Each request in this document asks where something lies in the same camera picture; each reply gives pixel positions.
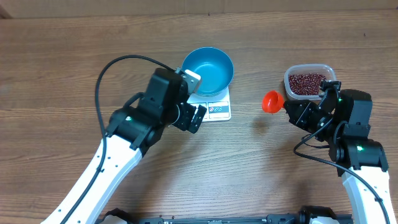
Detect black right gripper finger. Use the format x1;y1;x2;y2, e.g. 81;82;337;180
283;100;303;110
286;108;299;123

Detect orange measuring scoop blue handle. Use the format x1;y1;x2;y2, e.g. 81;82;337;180
261;90;284;114

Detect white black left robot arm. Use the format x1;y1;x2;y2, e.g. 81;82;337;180
44;68;206;223

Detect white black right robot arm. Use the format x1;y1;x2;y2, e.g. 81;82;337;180
284;89;396;223

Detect white digital kitchen scale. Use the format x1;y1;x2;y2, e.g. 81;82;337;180
188;88;231;122

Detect teal blue bowl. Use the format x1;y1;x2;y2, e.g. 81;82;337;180
182;47;234;97

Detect red adzuki beans in container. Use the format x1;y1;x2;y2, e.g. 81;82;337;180
288;73;326;95

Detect clear plastic bean container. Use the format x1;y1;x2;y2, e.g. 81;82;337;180
284;63;337;101

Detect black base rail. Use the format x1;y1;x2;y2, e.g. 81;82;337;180
95;206;354;224

